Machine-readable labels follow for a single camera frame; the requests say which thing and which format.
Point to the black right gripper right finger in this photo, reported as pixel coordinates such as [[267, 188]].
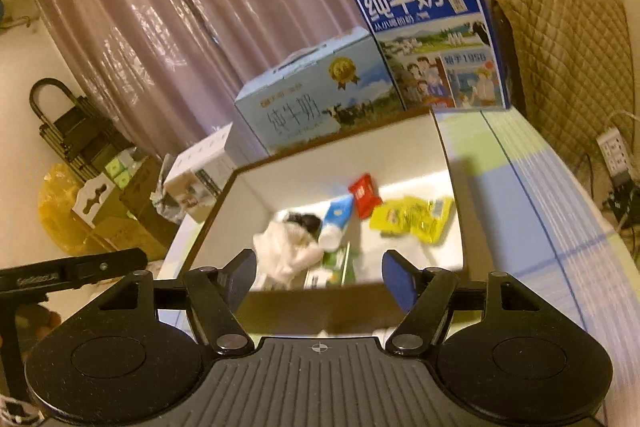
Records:
[[424, 296]]

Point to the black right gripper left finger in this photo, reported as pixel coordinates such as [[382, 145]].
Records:
[[214, 297]]

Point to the yellow snack packet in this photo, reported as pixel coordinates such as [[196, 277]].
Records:
[[424, 219]]

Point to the white knitted sock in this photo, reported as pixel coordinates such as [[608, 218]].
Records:
[[284, 250]]

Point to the green white carton box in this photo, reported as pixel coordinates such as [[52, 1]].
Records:
[[336, 269]]

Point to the red snack packet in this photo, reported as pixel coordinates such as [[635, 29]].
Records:
[[366, 198]]

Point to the blue hand cream tube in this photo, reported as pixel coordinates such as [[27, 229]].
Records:
[[335, 223]]

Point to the yellow plastic bag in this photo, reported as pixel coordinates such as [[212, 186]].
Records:
[[56, 199]]

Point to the brown cardboard storage box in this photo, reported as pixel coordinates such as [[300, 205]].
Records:
[[405, 158]]

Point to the brown cardboard boxes on floor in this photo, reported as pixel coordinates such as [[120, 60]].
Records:
[[122, 218]]

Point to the white appliance product box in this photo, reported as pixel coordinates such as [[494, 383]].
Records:
[[201, 172]]

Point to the grey sock in box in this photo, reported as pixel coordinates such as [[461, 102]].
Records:
[[308, 221]]

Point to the grey blue milk case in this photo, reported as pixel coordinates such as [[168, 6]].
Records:
[[341, 84]]

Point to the white power strip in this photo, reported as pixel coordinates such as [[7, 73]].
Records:
[[614, 151]]

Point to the blue milk carton box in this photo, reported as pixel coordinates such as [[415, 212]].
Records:
[[442, 54]]

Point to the beige quilted chair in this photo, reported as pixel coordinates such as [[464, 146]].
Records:
[[570, 74]]

